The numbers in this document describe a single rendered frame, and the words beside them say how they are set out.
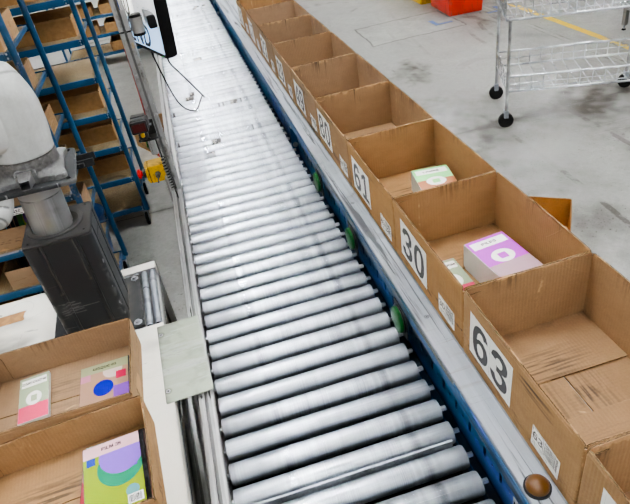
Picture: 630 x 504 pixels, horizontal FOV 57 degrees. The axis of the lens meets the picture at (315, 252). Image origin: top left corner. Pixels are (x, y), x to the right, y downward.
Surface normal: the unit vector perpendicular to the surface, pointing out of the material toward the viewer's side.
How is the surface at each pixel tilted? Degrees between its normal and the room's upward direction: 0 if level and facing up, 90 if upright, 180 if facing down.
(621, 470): 90
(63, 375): 0
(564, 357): 1
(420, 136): 90
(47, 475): 1
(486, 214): 90
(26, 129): 92
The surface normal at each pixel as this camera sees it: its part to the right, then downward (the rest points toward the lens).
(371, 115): 0.25, 0.53
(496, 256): -0.15, -0.80
